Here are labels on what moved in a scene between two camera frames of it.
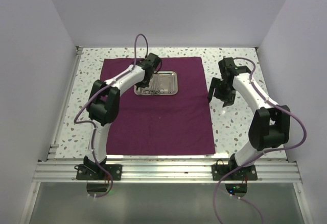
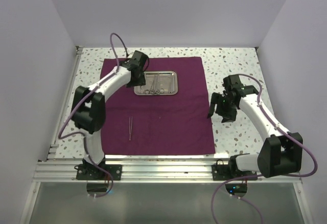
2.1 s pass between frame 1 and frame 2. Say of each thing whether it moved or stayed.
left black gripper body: moved
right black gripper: moved
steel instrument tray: stayed
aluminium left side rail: stayed
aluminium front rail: stayed
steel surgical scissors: stayed
